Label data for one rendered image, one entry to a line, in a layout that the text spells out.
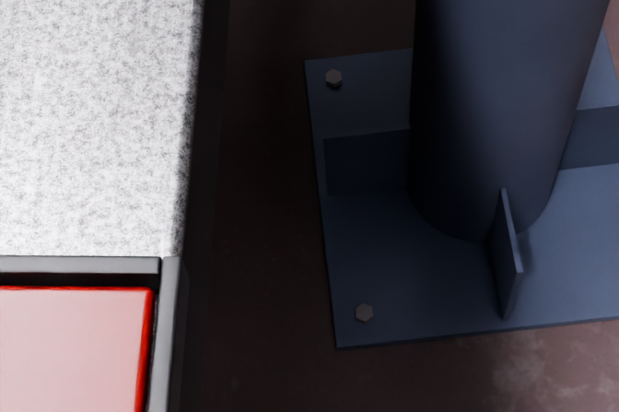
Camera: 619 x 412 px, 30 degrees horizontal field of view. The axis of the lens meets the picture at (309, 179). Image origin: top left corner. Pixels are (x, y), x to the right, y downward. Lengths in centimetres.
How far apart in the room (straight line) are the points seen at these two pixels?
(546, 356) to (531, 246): 13
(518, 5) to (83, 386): 67
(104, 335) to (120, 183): 6
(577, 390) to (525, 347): 7
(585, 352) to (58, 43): 100
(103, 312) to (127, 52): 10
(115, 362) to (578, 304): 103
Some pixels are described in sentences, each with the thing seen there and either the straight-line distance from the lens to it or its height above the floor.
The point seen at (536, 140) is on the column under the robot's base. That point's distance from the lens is 114.
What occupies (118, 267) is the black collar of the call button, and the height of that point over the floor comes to 93.
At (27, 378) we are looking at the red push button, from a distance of 33.
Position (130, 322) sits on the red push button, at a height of 93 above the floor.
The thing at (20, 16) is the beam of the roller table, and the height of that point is 91.
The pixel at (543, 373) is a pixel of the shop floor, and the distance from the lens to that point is 131.
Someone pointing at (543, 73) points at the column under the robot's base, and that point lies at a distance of 103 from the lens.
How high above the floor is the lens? 124
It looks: 63 degrees down
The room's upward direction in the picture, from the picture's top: 6 degrees counter-clockwise
